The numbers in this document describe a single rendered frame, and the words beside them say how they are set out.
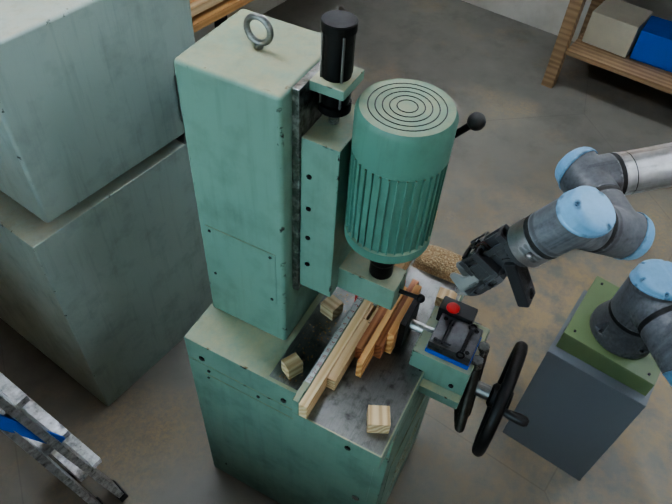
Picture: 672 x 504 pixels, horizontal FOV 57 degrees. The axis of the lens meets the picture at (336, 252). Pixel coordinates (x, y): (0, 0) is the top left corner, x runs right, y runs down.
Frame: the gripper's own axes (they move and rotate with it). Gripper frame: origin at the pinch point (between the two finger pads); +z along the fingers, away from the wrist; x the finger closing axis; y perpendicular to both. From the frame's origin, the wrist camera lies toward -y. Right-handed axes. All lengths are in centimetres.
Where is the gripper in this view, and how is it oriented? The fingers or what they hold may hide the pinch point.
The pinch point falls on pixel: (462, 290)
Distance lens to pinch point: 135.0
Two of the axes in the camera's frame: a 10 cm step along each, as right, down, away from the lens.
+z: -4.9, 3.9, 7.8
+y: -7.3, -6.7, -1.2
